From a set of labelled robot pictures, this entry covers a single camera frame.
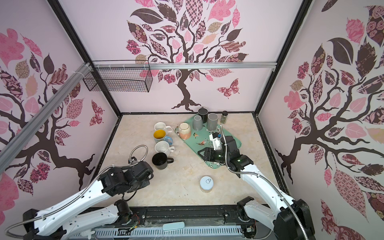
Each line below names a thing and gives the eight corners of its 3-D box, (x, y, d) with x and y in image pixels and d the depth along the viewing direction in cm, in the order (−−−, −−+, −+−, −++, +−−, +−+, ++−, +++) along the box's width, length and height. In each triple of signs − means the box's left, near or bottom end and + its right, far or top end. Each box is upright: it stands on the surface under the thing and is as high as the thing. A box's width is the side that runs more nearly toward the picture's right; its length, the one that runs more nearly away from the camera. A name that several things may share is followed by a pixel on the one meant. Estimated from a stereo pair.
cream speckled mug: (157, 151, 99) (154, 144, 93) (163, 145, 103) (161, 138, 96) (168, 160, 95) (166, 153, 89) (175, 153, 98) (173, 146, 92)
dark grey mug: (207, 130, 111) (208, 120, 102) (206, 122, 116) (207, 112, 107) (217, 130, 111) (218, 120, 102) (216, 122, 116) (217, 112, 107)
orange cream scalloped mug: (184, 141, 104) (183, 133, 97) (177, 134, 109) (175, 126, 101) (192, 135, 108) (192, 127, 101) (185, 128, 112) (184, 120, 105)
